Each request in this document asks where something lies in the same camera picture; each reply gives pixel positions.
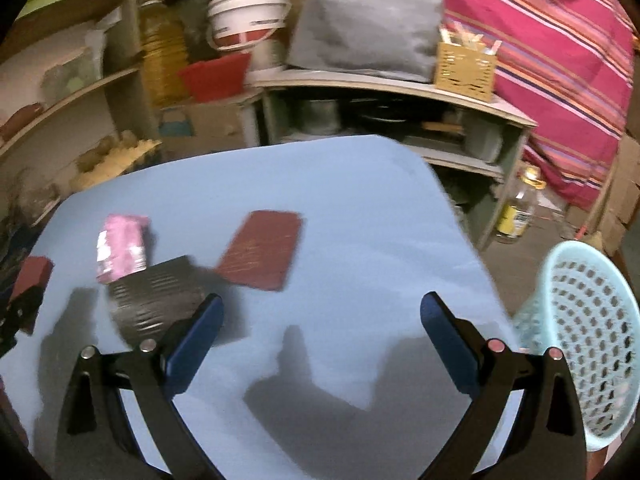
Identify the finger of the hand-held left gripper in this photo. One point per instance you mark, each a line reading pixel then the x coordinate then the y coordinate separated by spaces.
pixel 22 312

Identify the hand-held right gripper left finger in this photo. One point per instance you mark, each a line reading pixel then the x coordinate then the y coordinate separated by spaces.
pixel 195 347

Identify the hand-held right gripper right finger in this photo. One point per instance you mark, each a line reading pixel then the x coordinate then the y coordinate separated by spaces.
pixel 450 347

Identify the dark red small packet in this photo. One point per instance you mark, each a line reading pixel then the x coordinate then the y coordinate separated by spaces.
pixel 31 272

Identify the light blue plastic basket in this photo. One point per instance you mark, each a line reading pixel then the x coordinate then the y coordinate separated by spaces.
pixel 575 272

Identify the black striped packet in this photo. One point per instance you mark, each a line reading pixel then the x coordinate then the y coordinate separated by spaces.
pixel 150 297

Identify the dark red booklet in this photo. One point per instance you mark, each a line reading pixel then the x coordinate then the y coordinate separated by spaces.
pixel 262 255

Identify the pink packet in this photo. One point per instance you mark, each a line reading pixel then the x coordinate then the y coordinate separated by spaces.
pixel 122 247

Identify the glass jar yellow lid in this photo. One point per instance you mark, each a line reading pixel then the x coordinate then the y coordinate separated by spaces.
pixel 520 210

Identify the yellow egg tray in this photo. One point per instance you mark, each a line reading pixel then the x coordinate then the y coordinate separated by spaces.
pixel 120 160

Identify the sweet potato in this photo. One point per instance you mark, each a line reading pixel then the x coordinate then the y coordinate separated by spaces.
pixel 20 117

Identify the white container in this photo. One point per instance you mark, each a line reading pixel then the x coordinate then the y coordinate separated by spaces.
pixel 484 141

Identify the cardboard box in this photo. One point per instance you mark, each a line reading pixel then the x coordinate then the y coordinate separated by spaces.
pixel 210 122

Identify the clear plastic container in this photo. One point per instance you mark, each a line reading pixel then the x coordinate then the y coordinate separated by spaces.
pixel 70 77

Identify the grey wooden cabinet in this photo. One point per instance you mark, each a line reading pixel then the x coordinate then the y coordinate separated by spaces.
pixel 395 92

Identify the steel pot in cabinet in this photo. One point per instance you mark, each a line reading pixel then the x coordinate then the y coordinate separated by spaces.
pixel 317 116

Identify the red woven bowl basket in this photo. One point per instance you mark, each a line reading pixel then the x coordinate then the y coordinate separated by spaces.
pixel 215 80

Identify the yellow utensil holder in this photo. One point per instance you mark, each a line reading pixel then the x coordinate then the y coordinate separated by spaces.
pixel 465 72

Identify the yellow oil bottle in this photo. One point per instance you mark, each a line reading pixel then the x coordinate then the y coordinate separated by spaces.
pixel 162 60

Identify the wooden shelf unit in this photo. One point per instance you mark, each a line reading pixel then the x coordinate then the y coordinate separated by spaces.
pixel 75 20

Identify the red striped cloth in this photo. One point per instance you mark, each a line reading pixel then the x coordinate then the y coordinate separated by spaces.
pixel 550 35

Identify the grey cloth cover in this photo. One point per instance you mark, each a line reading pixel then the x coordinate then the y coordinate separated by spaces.
pixel 365 25

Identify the white plastic bucket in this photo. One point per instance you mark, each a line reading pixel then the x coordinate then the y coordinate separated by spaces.
pixel 247 12

